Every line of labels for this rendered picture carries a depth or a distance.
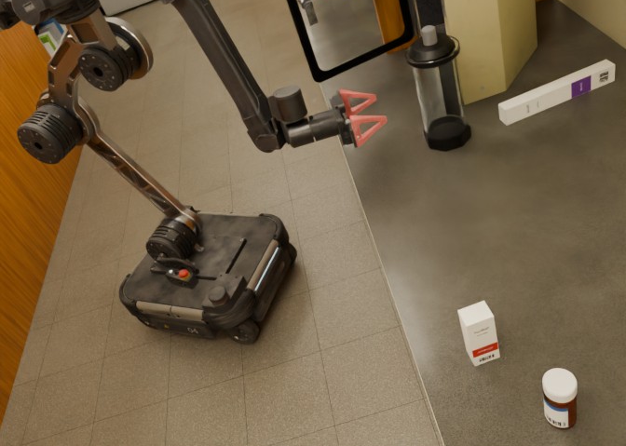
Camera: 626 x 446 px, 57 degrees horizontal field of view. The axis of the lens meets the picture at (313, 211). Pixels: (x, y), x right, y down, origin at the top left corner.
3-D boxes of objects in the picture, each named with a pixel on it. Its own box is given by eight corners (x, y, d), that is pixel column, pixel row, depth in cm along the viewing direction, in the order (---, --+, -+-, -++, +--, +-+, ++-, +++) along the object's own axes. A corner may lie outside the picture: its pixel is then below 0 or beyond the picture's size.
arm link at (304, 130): (288, 142, 129) (290, 154, 124) (278, 114, 125) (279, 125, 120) (318, 133, 128) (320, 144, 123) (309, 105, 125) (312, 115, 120)
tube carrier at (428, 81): (463, 114, 134) (450, 29, 120) (478, 139, 126) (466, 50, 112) (417, 128, 135) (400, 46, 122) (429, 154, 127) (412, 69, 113)
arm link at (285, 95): (276, 130, 133) (258, 150, 127) (259, 85, 127) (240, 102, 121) (321, 128, 127) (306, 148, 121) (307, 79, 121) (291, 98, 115)
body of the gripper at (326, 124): (336, 94, 126) (304, 104, 126) (345, 117, 118) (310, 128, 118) (343, 119, 130) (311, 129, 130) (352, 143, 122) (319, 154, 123)
